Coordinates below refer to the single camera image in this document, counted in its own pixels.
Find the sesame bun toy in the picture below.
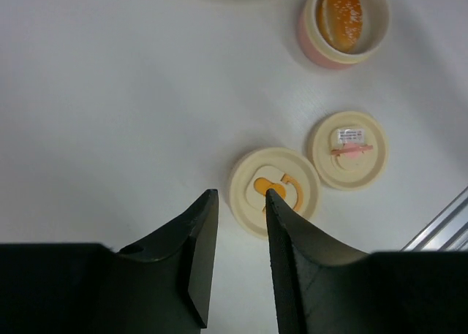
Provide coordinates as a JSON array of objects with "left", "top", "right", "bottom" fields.
[{"left": 317, "top": 0, "right": 363, "bottom": 53}]

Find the cream lid pink handle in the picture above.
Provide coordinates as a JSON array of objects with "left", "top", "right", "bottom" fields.
[{"left": 306, "top": 111, "right": 389, "bottom": 191}]

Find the cream lid orange handle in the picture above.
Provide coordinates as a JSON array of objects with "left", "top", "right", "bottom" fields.
[{"left": 228, "top": 147, "right": 321, "bottom": 239}]

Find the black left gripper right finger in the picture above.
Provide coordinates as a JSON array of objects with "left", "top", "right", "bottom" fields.
[{"left": 265, "top": 189, "right": 369, "bottom": 333}]

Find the aluminium front rail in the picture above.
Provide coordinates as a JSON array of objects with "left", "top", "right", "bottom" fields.
[{"left": 402, "top": 188, "right": 468, "bottom": 251}]

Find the pink round container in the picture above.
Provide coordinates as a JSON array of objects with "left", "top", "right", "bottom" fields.
[{"left": 297, "top": 0, "right": 390, "bottom": 69}]

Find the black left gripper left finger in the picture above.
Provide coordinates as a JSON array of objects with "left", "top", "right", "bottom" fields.
[{"left": 117, "top": 189, "right": 219, "bottom": 329}]

